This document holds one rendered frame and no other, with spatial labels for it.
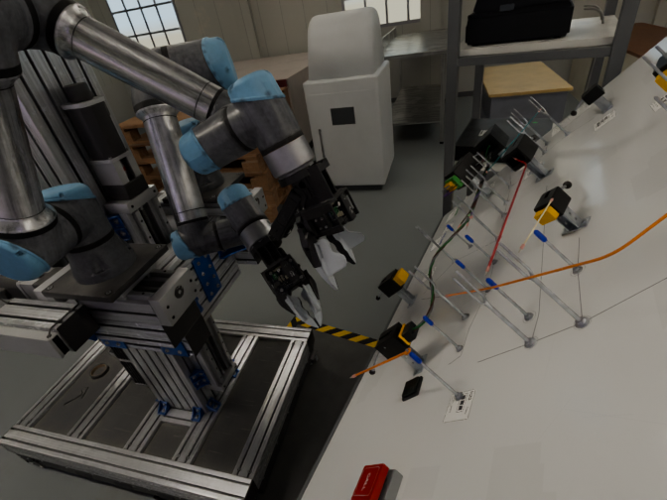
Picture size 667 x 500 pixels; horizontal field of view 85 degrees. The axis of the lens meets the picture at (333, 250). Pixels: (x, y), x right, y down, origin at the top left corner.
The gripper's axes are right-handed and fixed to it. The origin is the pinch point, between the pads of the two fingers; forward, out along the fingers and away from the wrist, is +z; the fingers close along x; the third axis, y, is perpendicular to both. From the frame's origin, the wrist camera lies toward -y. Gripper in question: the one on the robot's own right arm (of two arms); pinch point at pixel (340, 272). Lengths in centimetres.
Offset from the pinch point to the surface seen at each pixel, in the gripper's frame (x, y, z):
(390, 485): -25.0, 8.9, 20.7
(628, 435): -24.1, 36.6, 9.3
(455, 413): -15.0, 17.1, 18.4
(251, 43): 572, -359, -200
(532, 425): -20.5, 28.3, 13.2
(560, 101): 352, 46, 57
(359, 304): 123, -91, 86
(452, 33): 89, 18, -30
